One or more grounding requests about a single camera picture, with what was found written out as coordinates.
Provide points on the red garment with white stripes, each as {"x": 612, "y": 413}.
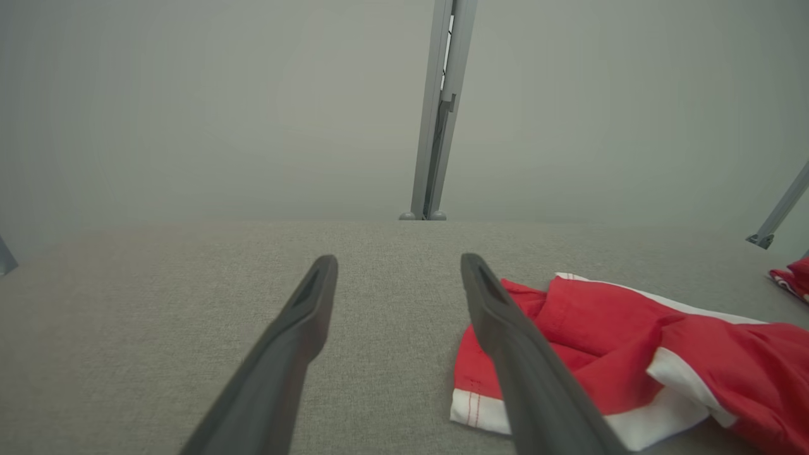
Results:
{"x": 795, "y": 281}

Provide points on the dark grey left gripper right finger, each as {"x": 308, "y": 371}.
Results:
{"x": 543, "y": 398}

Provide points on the red and white striped shirt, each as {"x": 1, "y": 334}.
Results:
{"x": 607, "y": 322}

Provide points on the grey double partition post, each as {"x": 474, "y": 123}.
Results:
{"x": 436, "y": 114}

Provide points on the grey fabric covered table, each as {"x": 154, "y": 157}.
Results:
{"x": 189, "y": 284}

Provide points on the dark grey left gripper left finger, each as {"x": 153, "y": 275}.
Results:
{"x": 272, "y": 392}

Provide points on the grey slim partition post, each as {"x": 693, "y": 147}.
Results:
{"x": 6, "y": 256}
{"x": 784, "y": 205}

